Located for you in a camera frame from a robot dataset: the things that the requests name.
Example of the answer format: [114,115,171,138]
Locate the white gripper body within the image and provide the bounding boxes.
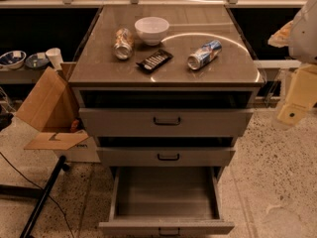
[276,64,317,126]

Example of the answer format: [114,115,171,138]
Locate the grey bottom drawer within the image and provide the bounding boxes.
[99,167,235,238]

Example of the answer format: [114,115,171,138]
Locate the grey drawer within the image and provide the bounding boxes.
[99,167,235,238]
[97,147,236,167]
[79,108,253,137]

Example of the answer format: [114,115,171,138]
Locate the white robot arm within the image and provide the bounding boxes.
[267,0,317,128]

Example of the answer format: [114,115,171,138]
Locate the grey drawer cabinet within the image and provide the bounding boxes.
[67,4,265,171]

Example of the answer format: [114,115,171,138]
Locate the grey middle drawer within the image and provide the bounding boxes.
[97,147,236,167]

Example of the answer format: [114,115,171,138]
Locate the grey top drawer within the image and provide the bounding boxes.
[79,108,253,137]

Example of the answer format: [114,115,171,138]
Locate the blue silver soda can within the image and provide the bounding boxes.
[187,40,222,70]

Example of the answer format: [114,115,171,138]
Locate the black snack bar packet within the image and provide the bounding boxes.
[137,49,173,72]

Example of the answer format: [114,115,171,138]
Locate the white bowl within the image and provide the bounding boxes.
[135,17,169,46]

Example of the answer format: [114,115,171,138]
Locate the orange crushed soda can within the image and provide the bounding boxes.
[114,28,134,60]

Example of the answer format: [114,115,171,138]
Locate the open cardboard box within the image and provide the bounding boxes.
[16,67,99,163]

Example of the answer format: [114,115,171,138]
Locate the white paper cup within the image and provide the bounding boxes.
[46,48,63,69]

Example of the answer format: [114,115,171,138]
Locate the grey side shelf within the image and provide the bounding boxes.
[0,67,44,84]

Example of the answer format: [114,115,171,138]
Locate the blue patterned bowl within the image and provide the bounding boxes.
[0,51,27,69]

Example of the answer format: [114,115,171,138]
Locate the black stand leg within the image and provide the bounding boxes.
[0,156,69,238]

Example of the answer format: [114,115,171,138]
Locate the black floor cable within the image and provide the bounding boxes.
[0,152,75,238]

